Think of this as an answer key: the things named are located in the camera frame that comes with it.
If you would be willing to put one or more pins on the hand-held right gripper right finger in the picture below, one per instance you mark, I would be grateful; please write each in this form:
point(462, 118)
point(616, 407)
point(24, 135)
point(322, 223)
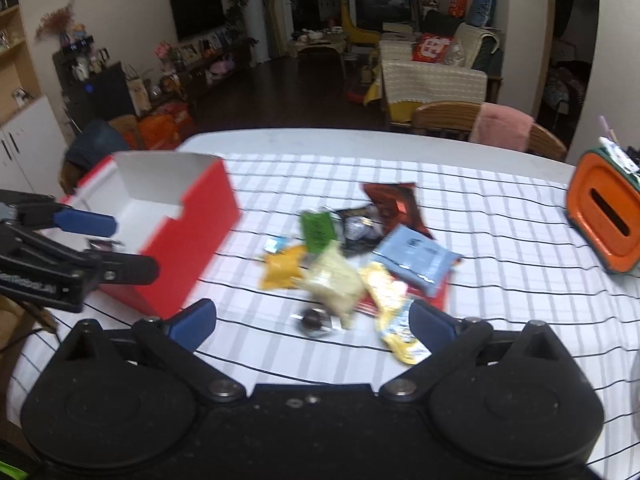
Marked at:
point(430, 327)

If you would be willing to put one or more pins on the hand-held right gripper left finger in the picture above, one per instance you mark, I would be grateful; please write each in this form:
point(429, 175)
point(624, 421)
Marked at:
point(192, 322)

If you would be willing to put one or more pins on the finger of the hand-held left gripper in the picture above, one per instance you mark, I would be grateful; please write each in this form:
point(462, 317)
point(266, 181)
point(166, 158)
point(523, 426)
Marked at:
point(85, 222)
point(125, 266)

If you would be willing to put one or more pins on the yellow snack packet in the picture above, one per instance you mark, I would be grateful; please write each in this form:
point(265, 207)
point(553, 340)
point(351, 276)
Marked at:
point(392, 310)

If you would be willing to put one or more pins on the light blue snack packet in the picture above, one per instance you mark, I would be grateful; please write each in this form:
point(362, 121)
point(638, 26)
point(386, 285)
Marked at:
point(415, 257)

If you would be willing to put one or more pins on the red cardboard box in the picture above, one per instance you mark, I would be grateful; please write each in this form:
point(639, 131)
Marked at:
point(200, 240)

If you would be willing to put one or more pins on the orange-yellow snack packet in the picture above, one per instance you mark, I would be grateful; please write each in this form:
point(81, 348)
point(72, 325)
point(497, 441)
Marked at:
point(280, 270)

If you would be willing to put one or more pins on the cream snack packet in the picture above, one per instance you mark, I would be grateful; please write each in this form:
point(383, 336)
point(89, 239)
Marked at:
point(332, 280)

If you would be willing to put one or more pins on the blue candy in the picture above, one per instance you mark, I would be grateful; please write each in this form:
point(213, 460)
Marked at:
point(274, 246)

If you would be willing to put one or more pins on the dark candy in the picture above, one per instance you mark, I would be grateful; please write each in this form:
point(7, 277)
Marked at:
point(314, 321)

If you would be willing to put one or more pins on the red-brown foil snack packet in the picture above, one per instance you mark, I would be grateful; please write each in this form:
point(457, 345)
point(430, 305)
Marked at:
point(400, 205)

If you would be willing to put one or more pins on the blue denim cloth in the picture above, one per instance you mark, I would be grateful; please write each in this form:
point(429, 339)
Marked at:
point(95, 145)

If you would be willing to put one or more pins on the checked tablecloth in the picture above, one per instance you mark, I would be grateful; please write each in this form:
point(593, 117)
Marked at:
point(500, 240)

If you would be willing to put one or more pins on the black snack packet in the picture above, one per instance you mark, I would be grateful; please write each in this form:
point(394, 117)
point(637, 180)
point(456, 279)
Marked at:
point(357, 230)

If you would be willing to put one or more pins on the white and wooden shelf cabinet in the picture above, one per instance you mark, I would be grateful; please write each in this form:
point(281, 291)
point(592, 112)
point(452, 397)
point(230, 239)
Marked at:
point(20, 110)

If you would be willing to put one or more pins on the black cabinet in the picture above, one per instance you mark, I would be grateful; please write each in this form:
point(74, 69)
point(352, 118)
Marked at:
point(100, 92)

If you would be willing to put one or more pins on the paper bag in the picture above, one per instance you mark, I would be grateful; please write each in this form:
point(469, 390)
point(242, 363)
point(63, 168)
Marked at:
point(137, 92)

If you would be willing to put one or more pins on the green foil snack packet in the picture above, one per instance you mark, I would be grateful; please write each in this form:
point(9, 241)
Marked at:
point(317, 230)

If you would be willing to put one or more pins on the dark television cabinet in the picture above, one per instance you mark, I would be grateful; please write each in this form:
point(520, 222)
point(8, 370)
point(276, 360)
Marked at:
point(210, 72)

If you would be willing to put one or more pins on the dried flower bouquet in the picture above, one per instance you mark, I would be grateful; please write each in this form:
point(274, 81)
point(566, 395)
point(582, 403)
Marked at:
point(55, 22)

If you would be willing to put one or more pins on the orange tissue box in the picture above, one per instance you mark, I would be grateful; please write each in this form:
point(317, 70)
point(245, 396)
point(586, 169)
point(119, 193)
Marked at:
point(600, 215)

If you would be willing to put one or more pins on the wooden chair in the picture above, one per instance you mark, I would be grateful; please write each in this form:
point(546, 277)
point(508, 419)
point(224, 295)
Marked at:
point(440, 117)

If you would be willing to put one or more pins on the pink cloth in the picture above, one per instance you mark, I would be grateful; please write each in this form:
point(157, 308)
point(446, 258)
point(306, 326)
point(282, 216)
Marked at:
point(500, 127)

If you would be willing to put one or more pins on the black television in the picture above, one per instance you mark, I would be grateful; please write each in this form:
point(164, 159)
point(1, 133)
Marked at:
point(196, 10)

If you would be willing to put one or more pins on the sofa with cream cover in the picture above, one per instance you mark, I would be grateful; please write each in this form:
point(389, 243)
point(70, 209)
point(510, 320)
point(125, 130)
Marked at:
point(430, 80)

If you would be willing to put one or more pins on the white tube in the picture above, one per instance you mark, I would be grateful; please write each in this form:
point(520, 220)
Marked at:
point(616, 152)

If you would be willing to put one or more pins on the green houseplant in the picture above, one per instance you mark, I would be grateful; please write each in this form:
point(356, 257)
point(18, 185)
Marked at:
point(239, 5)

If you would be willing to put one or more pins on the white tower air conditioner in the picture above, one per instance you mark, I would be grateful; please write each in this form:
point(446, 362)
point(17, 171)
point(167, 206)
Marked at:
point(255, 15)

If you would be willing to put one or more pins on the red cushion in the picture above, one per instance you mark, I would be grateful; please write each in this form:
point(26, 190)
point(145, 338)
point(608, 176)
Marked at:
point(432, 49)

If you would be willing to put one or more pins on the coffee table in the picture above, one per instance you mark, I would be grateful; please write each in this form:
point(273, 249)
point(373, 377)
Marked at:
point(320, 44)

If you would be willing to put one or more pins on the yellow giraffe ride-on toy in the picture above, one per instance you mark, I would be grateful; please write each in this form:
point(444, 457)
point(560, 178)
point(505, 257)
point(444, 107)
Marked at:
point(352, 22)

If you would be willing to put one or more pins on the red bag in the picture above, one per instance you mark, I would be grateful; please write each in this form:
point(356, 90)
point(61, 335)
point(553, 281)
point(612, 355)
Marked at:
point(458, 2)

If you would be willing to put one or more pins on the blue bag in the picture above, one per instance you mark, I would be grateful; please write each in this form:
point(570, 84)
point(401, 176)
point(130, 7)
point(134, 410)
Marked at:
point(484, 5)

